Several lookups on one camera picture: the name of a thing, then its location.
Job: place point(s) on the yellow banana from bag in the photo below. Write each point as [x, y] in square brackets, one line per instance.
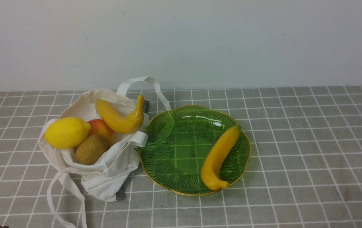
[124, 125]

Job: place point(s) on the brown kiwi fruit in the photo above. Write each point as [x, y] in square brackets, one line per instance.
[91, 149]

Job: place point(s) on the white canvas tote bag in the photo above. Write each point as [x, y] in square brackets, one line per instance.
[105, 177]

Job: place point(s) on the green glass plate gold rim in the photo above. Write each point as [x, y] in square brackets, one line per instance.
[179, 141]

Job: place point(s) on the yellow banana on plate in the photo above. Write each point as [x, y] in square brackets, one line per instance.
[210, 172]

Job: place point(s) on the red orange peach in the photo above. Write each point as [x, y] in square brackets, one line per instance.
[99, 127]

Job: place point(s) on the yellow lemon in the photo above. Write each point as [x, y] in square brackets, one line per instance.
[67, 132]

